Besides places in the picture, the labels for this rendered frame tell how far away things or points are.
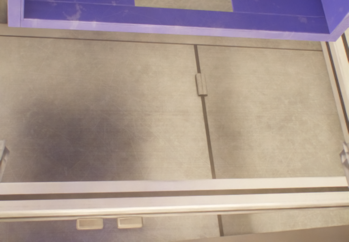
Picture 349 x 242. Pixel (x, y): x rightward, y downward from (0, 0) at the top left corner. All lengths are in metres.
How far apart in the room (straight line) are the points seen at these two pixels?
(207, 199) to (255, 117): 0.49
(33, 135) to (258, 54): 0.53
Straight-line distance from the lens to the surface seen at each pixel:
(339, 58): 0.98
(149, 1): 1.36
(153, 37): 1.27
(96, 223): 0.77
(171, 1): 1.37
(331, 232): 0.93
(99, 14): 0.66
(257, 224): 1.16
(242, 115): 1.23
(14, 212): 0.74
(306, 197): 0.84
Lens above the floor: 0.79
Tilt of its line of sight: 25 degrees down
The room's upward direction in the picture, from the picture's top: 173 degrees clockwise
